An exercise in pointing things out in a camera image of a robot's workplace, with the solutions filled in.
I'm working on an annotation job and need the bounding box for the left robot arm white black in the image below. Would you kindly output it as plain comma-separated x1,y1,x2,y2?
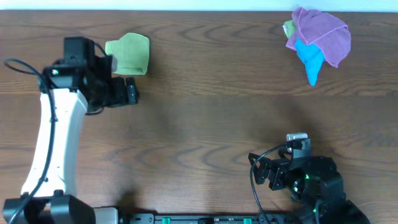
3,37,139,223

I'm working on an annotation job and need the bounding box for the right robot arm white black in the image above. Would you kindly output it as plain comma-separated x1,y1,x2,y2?
248,153,369,224

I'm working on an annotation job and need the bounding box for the light green cloth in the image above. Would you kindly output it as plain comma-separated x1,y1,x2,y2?
105,33,150,75

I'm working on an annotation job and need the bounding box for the small green cloth in pile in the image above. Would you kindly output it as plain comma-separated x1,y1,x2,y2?
282,20,296,39

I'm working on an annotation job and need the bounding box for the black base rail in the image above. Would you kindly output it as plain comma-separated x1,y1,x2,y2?
118,213,299,224

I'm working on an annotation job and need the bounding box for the blue cloth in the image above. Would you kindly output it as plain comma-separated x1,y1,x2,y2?
294,39,325,86

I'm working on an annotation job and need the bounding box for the purple cloth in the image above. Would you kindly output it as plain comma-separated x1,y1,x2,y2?
286,7,351,68

